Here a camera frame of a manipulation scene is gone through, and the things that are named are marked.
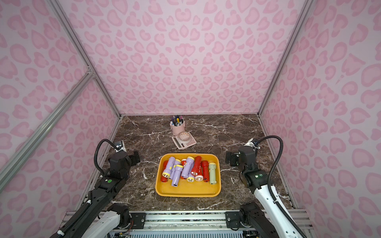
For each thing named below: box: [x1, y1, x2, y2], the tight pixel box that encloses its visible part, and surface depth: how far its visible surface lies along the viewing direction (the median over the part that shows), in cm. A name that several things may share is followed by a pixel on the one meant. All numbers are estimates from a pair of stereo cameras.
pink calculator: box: [171, 131, 197, 150], surface depth 102 cm
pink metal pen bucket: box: [171, 118, 186, 136], surface depth 106 cm
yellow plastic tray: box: [154, 153, 222, 198], surface depth 86 cm
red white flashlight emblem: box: [194, 168, 204, 182], surface depth 86 cm
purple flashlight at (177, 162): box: [171, 158, 182, 176], surface depth 91 cm
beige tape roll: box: [178, 131, 191, 142], surface depth 106 cm
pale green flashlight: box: [208, 162, 217, 185], surface depth 87 cm
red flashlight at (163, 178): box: [160, 160, 169, 183], surface depth 86 cm
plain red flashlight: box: [201, 160, 210, 183], surface depth 89 cm
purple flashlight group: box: [186, 169, 195, 183], surface depth 85 cm
